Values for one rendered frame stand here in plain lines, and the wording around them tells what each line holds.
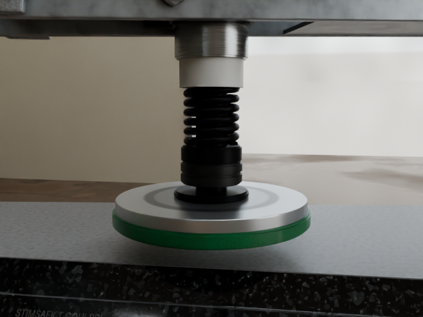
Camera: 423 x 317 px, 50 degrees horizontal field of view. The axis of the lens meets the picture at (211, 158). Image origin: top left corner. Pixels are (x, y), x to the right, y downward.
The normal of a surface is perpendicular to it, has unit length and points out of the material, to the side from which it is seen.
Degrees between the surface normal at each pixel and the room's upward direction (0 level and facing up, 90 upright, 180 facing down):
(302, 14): 90
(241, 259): 0
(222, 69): 90
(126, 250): 0
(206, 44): 90
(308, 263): 0
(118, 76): 90
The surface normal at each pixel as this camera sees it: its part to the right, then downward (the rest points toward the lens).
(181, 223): -0.26, 0.12
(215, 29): 0.11, 0.12
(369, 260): 0.00, -0.99
